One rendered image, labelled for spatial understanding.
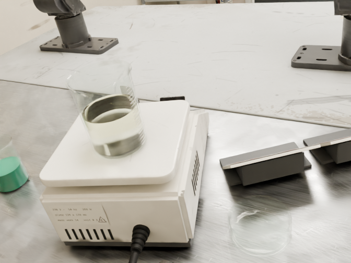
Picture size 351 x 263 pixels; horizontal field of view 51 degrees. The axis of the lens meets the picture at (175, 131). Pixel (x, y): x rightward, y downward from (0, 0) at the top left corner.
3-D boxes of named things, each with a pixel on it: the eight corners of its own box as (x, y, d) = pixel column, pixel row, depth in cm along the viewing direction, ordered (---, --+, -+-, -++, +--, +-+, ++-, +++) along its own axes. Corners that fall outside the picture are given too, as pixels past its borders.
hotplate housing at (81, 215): (118, 131, 52) (102, 81, 47) (211, 126, 49) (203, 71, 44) (51, 270, 34) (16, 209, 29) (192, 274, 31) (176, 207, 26)
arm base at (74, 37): (90, 18, 74) (111, 7, 79) (25, 18, 84) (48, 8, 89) (101, 55, 79) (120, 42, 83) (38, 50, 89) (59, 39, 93)
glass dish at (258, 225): (266, 202, 36) (265, 186, 35) (305, 240, 32) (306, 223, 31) (218, 227, 35) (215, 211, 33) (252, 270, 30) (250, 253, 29)
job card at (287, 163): (219, 161, 43) (215, 132, 40) (294, 143, 43) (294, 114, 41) (234, 197, 37) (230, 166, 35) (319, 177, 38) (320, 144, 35)
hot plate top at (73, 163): (85, 113, 41) (83, 106, 41) (191, 105, 38) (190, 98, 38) (37, 188, 31) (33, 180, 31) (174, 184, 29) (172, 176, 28)
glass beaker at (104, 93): (103, 132, 36) (77, 55, 32) (156, 129, 35) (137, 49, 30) (81, 172, 31) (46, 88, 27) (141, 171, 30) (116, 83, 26)
